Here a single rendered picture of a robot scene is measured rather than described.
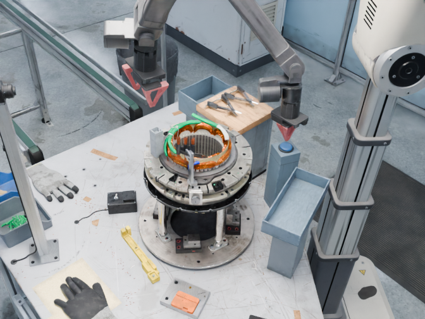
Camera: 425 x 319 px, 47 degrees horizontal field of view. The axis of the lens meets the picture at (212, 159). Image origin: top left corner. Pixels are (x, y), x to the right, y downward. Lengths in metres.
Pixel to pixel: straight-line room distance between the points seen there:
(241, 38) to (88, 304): 2.67
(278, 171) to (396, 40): 0.59
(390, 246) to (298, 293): 1.33
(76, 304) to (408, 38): 1.11
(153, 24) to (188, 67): 2.94
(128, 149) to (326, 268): 0.88
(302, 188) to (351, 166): 0.16
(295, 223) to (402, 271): 1.41
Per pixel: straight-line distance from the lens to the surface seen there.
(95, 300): 1.49
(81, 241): 1.65
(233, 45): 3.80
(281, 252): 1.48
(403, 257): 2.78
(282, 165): 1.58
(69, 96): 3.75
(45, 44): 2.90
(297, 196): 1.44
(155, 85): 1.22
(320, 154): 3.24
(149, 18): 1.07
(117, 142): 2.00
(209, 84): 1.87
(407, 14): 1.18
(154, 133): 1.37
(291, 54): 1.40
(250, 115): 1.65
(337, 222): 1.66
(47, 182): 1.84
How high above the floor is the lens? 2.02
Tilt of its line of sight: 41 degrees down
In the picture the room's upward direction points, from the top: 3 degrees clockwise
